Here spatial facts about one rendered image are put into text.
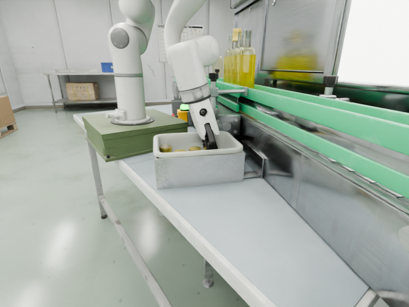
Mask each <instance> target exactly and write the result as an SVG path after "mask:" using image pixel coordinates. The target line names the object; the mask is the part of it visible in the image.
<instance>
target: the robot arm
mask: <svg viewBox="0 0 409 307"><path fill-rule="evenodd" d="M205 2H206V0H174V2H173V4H172V6H171V8H170V11H169V14H168V16H167V19H166V23H165V26H164V46H165V52H166V58H167V62H168V64H169V66H170V68H171V69H172V70H173V73H174V76H175V80H176V82H177V86H178V89H179V91H180V96H181V99H182V102H183V104H185V105H188V106H189V110H190V113H191V116H192V120H193V123H194V126H195V128H196V131H197V133H198V134H199V136H200V137H201V140H202V142H203V148H205V147H206V148H207V149H206V150H212V149H218V147H217V144H216V141H215V137H214V134H213V132H214V133H215V134H216V135H219V134H220V132H219V129H218V125H217V121H216V119H215V115H214V112H213V109H212V106H211V103H210V101H209V98H210V97H211V92H210V89H209V85H208V80H207V77H206V73H205V69H204V67H207V66H211V65H213V64H214V63H216V61H217V60H218V58H219V55H220V47H219V45H218V42H217V40H216V39H215V38H214V37H212V36H210V35H202V36H199V37H196V38H193V39H190V40H186V41H182V42H180V40H181V33H182V31H183V29H184V27H185V25H186V24H187V22H188V21H189V20H190V19H191V18H192V17H193V16H194V15H195V14H196V13H197V11H198V10H199V9H200V8H201V7H202V6H203V5H204V3H205ZM119 9H120V11H121V13H122V14H123V15H124V16H125V17H126V18H127V19H126V22H125V23H117V24H115V25H114V26H113V27H112V28H111V29H110V31H109V33H108V45H109V49H110V54H111V58H112V62H113V70H114V79H115V86H116V96H117V107H118V109H115V111H114V112H113V113H106V114H105V117H106V118H107V119H108V118H113V119H114V120H115V121H116V122H118V123H123V124H137V123H142V122H147V121H149V120H150V117H149V116H147V115H146V113H145V96H144V79H143V70H142V62H141V55H142V54H143V53H144V52H145V51H146V49H147V46H148V44H149V40H150V36H151V32H152V27H153V23H154V20H155V6H154V3H153V1H152V0H119Z"/></svg>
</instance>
